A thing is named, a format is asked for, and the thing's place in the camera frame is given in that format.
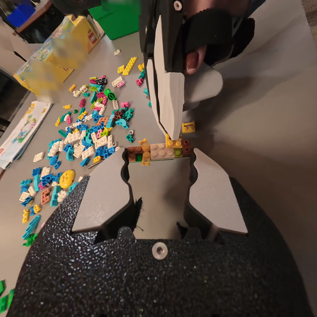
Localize pile of loose toy bricks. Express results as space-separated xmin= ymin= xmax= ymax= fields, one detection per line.
xmin=19 ymin=56 xmax=152 ymax=248

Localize green toy leaf pieces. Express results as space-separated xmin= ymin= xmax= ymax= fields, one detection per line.
xmin=0 ymin=279 xmax=16 ymax=314

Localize dark chair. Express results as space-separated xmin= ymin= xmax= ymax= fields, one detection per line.
xmin=0 ymin=67 xmax=31 ymax=133

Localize yellow round toy disc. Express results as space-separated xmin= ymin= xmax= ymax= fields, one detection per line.
xmin=59 ymin=169 xmax=76 ymax=189

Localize green storage box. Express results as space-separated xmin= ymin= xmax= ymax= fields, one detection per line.
xmin=87 ymin=0 xmax=141 ymax=41

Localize toy brick instruction booklet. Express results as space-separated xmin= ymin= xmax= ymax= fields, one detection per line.
xmin=0 ymin=101 xmax=54 ymax=170

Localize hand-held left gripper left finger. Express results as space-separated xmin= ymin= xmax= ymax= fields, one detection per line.
xmin=71 ymin=147 xmax=139 ymax=242

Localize person's right hand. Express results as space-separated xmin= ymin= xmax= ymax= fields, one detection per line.
xmin=183 ymin=0 xmax=251 ymax=75

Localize assembled toy brick build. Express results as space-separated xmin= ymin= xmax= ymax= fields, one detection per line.
xmin=127 ymin=139 xmax=192 ymax=166

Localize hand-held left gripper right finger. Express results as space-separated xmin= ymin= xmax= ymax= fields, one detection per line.
xmin=184 ymin=148 xmax=248 ymax=242

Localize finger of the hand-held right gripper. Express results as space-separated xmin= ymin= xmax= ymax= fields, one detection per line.
xmin=146 ymin=58 xmax=166 ymax=135
xmin=153 ymin=15 xmax=185 ymax=141

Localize blue container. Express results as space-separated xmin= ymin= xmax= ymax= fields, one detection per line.
xmin=6 ymin=4 xmax=35 ymax=24

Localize yellow toy brick box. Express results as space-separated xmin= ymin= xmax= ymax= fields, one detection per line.
xmin=13 ymin=14 xmax=105 ymax=88

